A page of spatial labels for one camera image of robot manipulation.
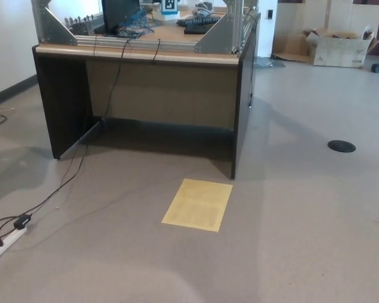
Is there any aluminium extrusion frame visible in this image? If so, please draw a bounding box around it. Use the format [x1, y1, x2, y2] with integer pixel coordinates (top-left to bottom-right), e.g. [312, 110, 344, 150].
[31, 0, 260, 55]

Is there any black power adapter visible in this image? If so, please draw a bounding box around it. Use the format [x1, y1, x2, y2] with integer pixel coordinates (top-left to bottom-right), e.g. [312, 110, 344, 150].
[13, 213, 33, 229]

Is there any white box with fiducial marker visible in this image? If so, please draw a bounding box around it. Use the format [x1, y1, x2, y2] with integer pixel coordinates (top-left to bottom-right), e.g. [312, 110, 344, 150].
[160, 0, 181, 21]

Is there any flat brown cardboard piece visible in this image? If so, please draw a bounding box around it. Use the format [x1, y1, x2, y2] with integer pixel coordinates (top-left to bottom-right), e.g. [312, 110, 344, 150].
[271, 31, 316, 64]

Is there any open white cardboard box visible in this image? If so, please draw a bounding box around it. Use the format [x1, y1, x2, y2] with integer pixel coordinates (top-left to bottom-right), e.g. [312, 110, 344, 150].
[304, 27, 379, 68]

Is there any long black power cable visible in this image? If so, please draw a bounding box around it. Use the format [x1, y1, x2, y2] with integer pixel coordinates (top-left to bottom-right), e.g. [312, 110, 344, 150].
[28, 38, 133, 217]

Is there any beige cable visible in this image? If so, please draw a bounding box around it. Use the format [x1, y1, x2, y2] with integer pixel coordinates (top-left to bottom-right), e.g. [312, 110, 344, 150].
[0, 107, 15, 129]

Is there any yellow paper sheet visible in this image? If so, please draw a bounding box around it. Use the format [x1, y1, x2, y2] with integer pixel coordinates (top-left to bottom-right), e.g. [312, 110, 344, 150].
[160, 178, 234, 233]

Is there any black computer monitor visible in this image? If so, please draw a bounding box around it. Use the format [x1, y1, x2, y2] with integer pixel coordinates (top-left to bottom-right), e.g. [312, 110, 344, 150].
[101, 0, 142, 34]

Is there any black computer keyboard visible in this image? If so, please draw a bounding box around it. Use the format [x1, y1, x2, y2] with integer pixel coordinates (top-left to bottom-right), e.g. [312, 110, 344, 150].
[176, 15, 220, 28]

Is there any blue cable bundle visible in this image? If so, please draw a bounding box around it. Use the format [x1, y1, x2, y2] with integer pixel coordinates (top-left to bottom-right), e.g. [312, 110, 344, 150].
[114, 5, 156, 39]

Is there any thin black hanging cable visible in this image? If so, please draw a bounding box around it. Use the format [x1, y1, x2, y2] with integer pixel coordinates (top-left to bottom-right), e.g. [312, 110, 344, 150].
[241, 12, 262, 110]

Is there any dark wooden desk beige top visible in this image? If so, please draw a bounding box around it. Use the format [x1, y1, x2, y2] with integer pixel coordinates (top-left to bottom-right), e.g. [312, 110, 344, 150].
[31, 12, 262, 181]

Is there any black plug with cable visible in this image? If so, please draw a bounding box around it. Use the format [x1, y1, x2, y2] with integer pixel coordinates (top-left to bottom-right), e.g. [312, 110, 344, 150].
[0, 215, 20, 247]

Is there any short black cable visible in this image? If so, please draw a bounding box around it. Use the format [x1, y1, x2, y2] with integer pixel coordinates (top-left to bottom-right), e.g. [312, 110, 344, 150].
[151, 38, 162, 64]

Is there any white power strip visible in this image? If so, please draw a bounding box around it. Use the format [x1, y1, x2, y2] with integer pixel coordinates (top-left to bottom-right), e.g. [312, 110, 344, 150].
[0, 225, 28, 263]

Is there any flat black device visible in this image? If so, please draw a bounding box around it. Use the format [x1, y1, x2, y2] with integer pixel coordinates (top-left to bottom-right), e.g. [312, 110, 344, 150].
[184, 23, 214, 35]

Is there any black round floor cover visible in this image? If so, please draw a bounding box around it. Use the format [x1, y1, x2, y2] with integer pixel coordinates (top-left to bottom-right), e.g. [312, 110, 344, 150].
[327, 140, 357, 154]

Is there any row of metal bolts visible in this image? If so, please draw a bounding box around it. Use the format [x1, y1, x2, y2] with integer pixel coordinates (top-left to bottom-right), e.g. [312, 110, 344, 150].
[64, 14, 94, 28]

